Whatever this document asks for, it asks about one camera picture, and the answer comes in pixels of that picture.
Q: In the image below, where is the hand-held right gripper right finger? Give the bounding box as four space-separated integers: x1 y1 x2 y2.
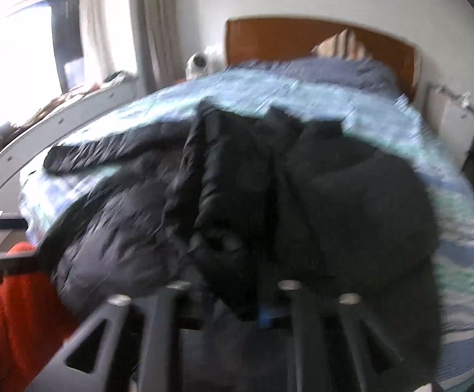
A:
256 280 438 392

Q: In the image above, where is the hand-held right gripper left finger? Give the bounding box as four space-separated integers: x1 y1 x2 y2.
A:
28 281 214 392

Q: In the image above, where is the black puffer jacket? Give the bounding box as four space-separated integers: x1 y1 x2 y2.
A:
43 97 446 392

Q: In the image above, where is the dark clutter pile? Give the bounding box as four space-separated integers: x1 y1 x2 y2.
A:
0 71 136 172

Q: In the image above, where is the white dresser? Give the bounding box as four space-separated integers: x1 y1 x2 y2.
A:
0 74 148 215

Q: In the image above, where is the window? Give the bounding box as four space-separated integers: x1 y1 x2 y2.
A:
0 0 101 139

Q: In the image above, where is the blue striped bed blanket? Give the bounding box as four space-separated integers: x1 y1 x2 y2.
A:
18 65 474 376

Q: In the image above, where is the white sheer curtain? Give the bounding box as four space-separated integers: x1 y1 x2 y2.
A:
78 0 118 79

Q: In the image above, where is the grey blue pillow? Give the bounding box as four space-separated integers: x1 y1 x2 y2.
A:
229 56 398 95

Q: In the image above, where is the grey curtain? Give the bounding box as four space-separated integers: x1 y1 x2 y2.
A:
127 0 182 92

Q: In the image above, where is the white desk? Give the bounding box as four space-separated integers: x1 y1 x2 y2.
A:
425 84 474 172

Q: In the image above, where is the wooden headboard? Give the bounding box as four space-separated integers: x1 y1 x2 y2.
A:
224 17 421 101

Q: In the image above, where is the striped pillow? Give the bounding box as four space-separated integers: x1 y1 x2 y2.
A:
311 28 369 60

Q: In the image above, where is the white round camera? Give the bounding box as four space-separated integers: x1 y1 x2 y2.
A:
185 45 225 80

